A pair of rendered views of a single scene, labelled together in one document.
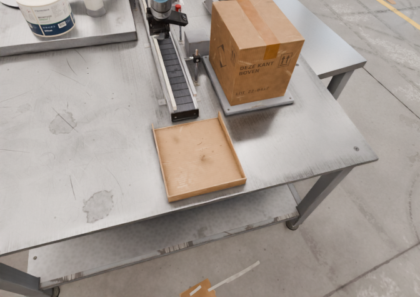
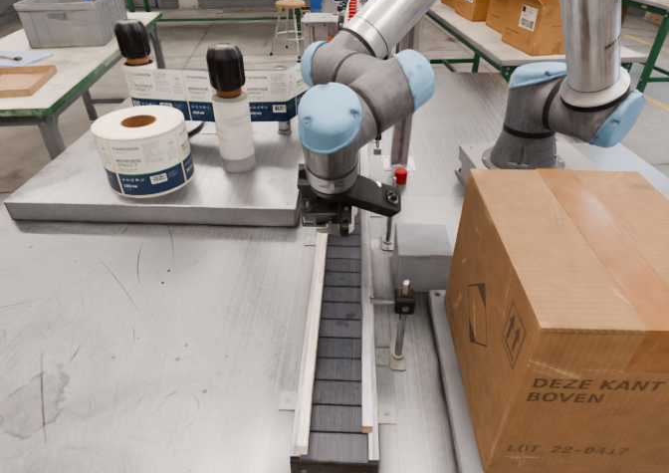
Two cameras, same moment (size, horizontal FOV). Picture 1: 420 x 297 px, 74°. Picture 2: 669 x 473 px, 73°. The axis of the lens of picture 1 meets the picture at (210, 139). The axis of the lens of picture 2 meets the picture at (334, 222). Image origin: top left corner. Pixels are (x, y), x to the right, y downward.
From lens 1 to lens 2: 50 cm
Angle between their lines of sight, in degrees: 25
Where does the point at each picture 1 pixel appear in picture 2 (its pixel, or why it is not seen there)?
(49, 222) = not seen: outside the picture
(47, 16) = (132, 160)
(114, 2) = (279, 152)
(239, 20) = (545, 228)
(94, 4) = (234, 150)
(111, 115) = (149, 409)
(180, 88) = (343, 375)
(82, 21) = (205, 177)
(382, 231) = not seen: outside the picture
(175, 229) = not seen: outside the picture
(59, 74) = (108, 273)
